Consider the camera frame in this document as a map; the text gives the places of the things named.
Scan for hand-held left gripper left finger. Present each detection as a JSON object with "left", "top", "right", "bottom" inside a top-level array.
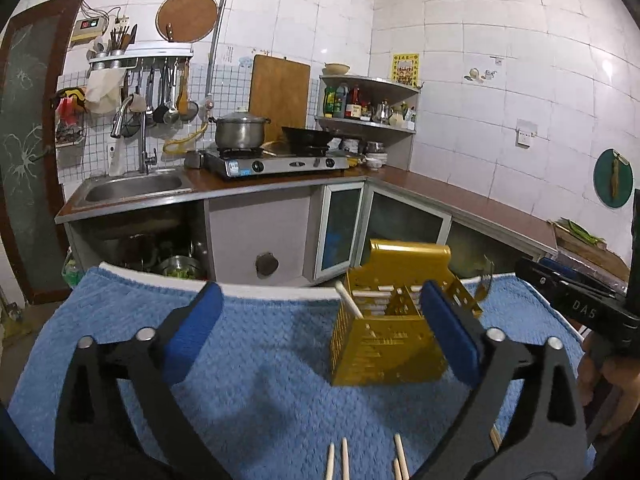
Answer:
[{"left": 54, "top": 281, "right": 231, "bottom": 480}]

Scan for steel faucet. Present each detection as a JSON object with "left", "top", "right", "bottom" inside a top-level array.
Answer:
[{"left": 110, "top": 95, "right": 158, "bottom": 176}]

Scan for round bamboo tray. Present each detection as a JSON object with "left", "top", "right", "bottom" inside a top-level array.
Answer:
[{"left": 155, "top": 0, "right": 220, "bottom": 43}]

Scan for steel corner shelf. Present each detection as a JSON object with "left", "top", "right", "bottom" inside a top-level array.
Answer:
[{"left": 315, "top": 74, "right": 425, "bottom": 171}]

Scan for hanging metal ladle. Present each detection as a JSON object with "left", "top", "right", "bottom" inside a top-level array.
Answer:
[{"left": 163, "top": 60, "right": 181, "bottom": 125}]

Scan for steel gas stove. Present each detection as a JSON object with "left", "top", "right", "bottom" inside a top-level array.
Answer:
[{"left": 200, "top": 147, "right": 350, "bottom": 179}]

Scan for wooden cutting board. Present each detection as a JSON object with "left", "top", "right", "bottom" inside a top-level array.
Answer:
[{"left": 248, "top": 54, "right": 312, "bottom": 143}]

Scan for green vegetables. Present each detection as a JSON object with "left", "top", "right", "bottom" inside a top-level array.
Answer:
[{"left": 557, "top": 217, "right": 606, "bottom": 246}]

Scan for steel sink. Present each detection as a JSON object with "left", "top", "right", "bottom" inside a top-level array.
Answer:
[{"left": 82, "top": 170, "right": 193, "bottom": 206}]

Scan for brown framed glass door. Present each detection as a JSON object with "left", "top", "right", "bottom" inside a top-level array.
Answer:
[{"left": 0, "top": 0, "right": 87, "bottom": 306}]

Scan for hanging white cloth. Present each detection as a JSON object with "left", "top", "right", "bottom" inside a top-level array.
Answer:
[{"left": 84, "top": 67, "right": 126, "bottom": 115}]

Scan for beige wall control box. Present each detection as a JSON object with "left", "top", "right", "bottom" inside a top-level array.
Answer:
[{"left": 69, "top": 16, "right": 108, "bottom": 46}]

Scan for hanging black ladle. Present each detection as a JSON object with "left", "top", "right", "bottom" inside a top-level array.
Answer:
[{"left": 151, "top": 67, "right": 170, "bottom": 125}]

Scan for metal cutlery cup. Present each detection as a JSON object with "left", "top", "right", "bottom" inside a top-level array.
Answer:
[{"left": 107, "top": 24, "right": 138, "bottom": 57}]

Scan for yellow perforated utensil holder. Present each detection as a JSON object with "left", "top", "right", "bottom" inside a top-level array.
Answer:
[{"left": 329, "top": 239, "right": 485, "bottom": 387}]

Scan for black wok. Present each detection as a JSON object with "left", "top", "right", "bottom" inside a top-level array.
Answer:
[{"left": 281, "top": 126, "right": 341, "bottom": 148}]

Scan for person's right hand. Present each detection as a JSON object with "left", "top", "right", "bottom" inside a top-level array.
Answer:
[{"left": 577, "top": 345, "right": 640, "bottom": 436}]

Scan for steel cooking pot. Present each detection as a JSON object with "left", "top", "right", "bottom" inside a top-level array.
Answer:
[{"left": 209, "top": 106, "right": 272, "bottom": 151}]

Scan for hanging wooden spatula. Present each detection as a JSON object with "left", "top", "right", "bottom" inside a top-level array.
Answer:
[{"left": 176, "top": 60, "right": 192, "bottom": 116}]

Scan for yellow gas hose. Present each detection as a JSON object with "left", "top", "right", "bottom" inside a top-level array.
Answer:
[{"left": 162, "top": 120, "right": 210, "bottom": 156}]

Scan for wire wall basket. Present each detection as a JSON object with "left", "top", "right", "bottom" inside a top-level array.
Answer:
[{"left": 52, "top": 87, "right": 87, "bottom": 148}]

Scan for blue textured towel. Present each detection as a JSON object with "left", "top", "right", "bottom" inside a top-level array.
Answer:
[{"left": 7, "top": 265, "right": 598, "bottom": 480}]

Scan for metal basin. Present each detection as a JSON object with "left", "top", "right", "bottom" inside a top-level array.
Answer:
[{"left": 152, "top": 255, "right": 203, "bottom": 281}]

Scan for wooden chopping block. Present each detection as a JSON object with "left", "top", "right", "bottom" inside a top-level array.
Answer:
[{"left": 547, "top": 220, "right": 632, "bottom": 281}]

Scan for glass cabinet door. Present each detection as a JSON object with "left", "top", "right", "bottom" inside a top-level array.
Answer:
[
  {"left": 356, "top": 183, "right": 453, "bottom": 268},
  {"left": 316, "top": 182, "right": 366, "bottom": 281}
]

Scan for green round board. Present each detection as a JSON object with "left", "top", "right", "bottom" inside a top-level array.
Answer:
[{"left": 593, "top": 148, "right": 634, "bottom": 209}]

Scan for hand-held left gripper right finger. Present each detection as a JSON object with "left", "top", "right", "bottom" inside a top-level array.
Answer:
[{"left": 415, "top": 281, "right": 588, "bottom": 480}]

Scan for metal wall pipe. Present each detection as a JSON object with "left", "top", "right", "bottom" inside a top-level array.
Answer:
[{"left": 205, "top": 0, "right": 238, "bottom": 111}]

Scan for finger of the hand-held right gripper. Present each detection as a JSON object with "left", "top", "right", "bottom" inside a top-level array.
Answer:
[
  {"left": 541, "top": 258, "right": 626, "bottom": 297},
  {"left": 515, "top": 257, "right": 623, "bottom": 346}
]

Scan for metal fork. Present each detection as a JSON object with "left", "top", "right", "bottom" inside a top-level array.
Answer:
[{"left": 474, "top": 254, "right": 496, "bottom": 306}]

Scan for steel wall rack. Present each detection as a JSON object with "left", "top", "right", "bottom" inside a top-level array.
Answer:
[{"left": 87, "top": 42, "right": 195, "bottom": 73}]

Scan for white wall socket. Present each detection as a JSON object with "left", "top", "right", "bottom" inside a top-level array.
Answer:
[{"left": 515, "top": 120, "right": 538, "bottom": 148}]

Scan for yellow wall poster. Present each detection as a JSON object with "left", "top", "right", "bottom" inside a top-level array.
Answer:
[{"left": 391, "top": 52, "right": 421, "bottom": 88}]

